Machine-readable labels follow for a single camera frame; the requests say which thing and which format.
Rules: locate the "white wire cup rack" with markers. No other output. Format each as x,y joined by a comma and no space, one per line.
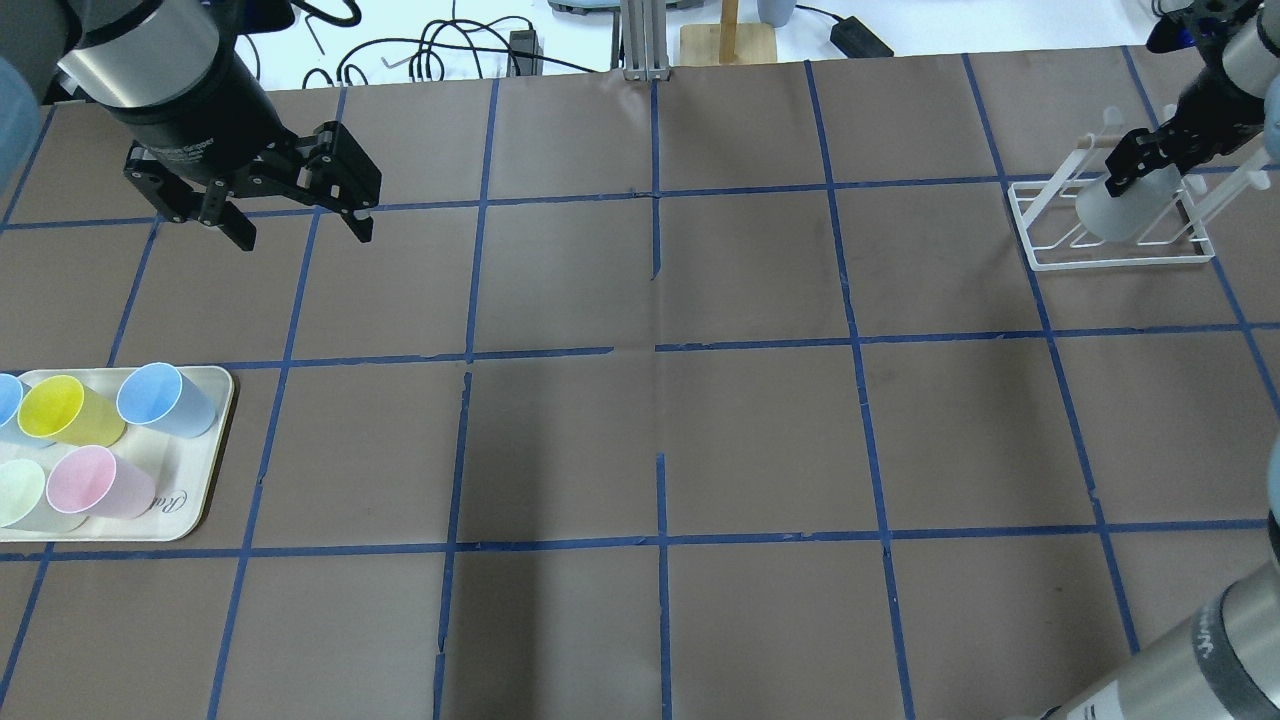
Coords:
1071,222

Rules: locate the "yellow plastic cup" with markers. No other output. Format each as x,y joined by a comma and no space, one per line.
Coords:
63,409

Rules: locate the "blue cup on side table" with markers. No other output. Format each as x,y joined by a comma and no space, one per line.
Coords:
775,13

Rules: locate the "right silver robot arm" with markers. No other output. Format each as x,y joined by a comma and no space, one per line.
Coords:
1220,662

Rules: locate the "pink plastic cup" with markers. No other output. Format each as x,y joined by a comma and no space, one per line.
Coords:
98,483

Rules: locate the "white serving tray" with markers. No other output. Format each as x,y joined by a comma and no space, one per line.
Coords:
179,472

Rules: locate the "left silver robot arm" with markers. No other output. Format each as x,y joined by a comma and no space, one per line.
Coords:
126,54

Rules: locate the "wooden mug tree stand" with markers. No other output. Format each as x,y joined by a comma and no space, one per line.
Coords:
728,42

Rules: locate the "black power adapter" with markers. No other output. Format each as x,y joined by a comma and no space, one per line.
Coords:
857,41

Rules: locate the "aluminium frame post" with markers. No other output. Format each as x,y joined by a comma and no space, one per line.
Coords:
643,40

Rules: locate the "blue plastic cup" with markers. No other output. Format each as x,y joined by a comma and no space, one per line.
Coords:
13,392
160,397

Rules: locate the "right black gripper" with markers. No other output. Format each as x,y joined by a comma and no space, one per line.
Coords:
1207,103

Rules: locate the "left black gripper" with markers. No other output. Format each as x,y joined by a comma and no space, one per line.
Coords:
203,125

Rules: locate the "pale green plastic cup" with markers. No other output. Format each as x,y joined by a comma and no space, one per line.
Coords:
24,505

